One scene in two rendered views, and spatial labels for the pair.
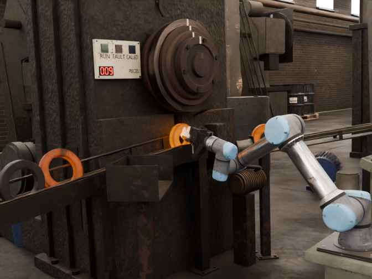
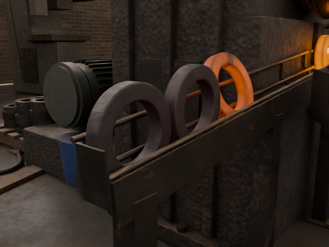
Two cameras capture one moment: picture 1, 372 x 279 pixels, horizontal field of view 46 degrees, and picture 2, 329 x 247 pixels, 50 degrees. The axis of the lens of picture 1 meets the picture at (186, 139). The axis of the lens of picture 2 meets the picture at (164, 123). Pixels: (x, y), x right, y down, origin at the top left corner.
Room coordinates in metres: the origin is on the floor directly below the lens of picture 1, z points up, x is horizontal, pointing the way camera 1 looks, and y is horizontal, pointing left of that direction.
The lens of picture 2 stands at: (0.93, 0.77, 0.80)
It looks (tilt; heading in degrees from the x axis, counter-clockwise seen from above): 13 degrees down; 355
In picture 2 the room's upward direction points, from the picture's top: straight up
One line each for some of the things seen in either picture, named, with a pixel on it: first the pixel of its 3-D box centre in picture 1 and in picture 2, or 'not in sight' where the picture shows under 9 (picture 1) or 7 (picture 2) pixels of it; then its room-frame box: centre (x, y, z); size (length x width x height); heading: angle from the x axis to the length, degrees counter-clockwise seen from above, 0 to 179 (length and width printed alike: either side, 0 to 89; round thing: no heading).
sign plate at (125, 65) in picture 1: (118, 59); not in sight; (2.14, 0.31, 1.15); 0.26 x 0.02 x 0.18; 134
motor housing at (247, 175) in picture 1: (248, 216); not in sight; (2.43, -0.34, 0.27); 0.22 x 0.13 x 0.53; 134
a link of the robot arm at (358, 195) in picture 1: (355, 206); not in sight; (1.80, -0.70, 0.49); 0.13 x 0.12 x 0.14; 139
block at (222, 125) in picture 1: (215, 144); not in sight; (2.47, -0.17, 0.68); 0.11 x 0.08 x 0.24; 44
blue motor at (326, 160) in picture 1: (324, 170); not in sight; (4.17, -1.33, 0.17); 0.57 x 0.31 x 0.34; 154
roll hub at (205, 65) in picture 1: (198, 65); not in sight; (2.23, -0.08, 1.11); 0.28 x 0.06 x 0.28; 134
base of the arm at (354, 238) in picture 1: (356, 232); not in sight; (1.80, -0.71, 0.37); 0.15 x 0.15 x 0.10
